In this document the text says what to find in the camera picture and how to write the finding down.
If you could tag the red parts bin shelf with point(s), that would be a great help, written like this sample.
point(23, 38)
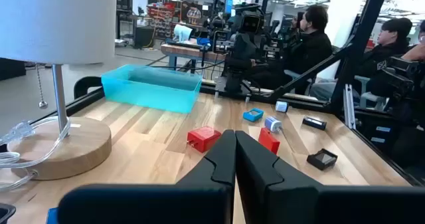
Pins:
point(162, 16)

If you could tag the teal translucent plastic bin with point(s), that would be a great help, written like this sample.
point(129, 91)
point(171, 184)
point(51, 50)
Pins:
point(149, 97)

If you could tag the white and blue wall charger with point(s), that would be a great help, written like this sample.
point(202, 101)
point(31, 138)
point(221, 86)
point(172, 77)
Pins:
point(272, 124)

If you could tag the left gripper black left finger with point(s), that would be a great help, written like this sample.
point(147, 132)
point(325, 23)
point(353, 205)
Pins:
point(199, 200)

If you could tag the white shade wooden base lamp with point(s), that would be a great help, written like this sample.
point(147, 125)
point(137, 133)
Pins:
point(59, 18)

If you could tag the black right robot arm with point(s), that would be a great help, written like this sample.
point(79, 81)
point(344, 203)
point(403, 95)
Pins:
point(242, 51)

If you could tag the wooden workbench blue legs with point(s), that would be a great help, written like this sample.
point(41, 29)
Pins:
point(189, 51)

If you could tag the black aluminium rig frame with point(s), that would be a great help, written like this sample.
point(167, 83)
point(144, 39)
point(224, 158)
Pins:
point(362, 34)

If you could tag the red wall charger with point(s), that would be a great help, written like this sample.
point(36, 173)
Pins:
point(204, 138)

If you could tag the white cube wall charger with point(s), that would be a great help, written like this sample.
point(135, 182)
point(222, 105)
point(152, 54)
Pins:
point(281, 106)

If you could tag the red rectangular plastic case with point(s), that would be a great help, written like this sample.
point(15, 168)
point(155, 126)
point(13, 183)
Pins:
point(269, 141)

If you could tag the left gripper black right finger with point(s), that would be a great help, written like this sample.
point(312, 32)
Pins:
point(282, 200)

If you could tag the person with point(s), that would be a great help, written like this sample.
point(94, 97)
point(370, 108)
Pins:
point(308, 51)
point(391, 48)
point(416, 52)
point(296, 23)

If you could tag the light blue chair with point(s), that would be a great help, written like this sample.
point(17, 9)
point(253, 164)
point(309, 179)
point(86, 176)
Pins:
point(365, 96)

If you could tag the silver aluminium bracket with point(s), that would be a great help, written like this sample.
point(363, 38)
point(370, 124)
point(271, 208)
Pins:
point(349, 107)

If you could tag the blue rectangular plastic case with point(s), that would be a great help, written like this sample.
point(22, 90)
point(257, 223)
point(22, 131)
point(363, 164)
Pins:
point(252, 119)

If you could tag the black rectangular plastic case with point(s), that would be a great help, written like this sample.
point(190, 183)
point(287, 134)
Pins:
point(313, 123)
point(318, 165)

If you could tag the black floor cabinet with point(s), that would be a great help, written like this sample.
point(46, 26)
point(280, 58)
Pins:
point(143, 37)

